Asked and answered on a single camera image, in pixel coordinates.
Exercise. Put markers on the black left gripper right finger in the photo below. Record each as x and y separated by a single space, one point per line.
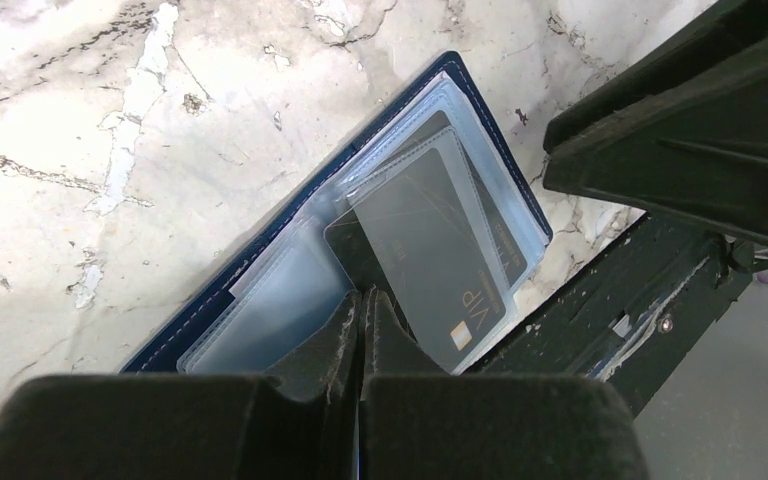
418 422

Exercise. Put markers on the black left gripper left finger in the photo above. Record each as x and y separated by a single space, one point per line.
294 421

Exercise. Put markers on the black gold-lined card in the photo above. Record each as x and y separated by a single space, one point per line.
411 238

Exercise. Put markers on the navy blue card holder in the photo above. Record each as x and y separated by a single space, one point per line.
285 283

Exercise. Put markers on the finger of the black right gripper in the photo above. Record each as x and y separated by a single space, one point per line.
723 30
698 152

